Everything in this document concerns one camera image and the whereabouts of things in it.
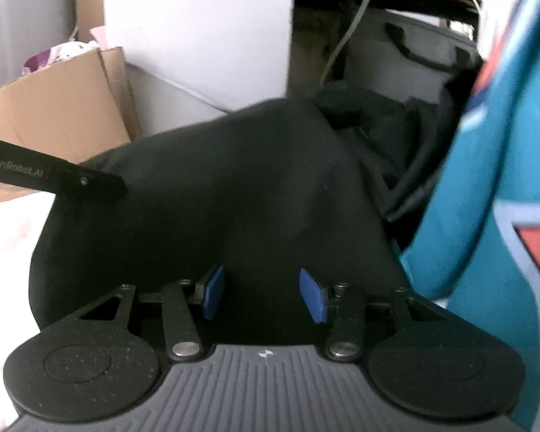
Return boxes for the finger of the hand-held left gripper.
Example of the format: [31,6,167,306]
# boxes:
[49,158,127,202]

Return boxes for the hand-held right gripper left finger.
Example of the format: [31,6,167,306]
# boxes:
[78,265,226,361]

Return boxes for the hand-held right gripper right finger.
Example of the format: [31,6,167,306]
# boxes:
[299,268,448,361]

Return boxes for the black pants with floral stripe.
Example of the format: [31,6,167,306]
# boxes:
[27,96,417,347]

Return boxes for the flattened cardboard box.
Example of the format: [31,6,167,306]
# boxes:
[0,47,142,205]

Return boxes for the white bed sheet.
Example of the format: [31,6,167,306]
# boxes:
[0,189,57,432]

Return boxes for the purple and white bag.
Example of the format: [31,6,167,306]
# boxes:
[22,27,102,77]

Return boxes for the black bag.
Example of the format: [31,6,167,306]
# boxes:
[312,85,469,253]

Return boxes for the teal and orange jersey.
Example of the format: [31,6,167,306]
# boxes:
[398,0,540,432]

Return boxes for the grey storage bin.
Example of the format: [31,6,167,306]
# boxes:
[342,6,484,104]

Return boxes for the white cable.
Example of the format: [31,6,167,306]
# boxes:
[450,0,484,23]
[319,0,379,84]

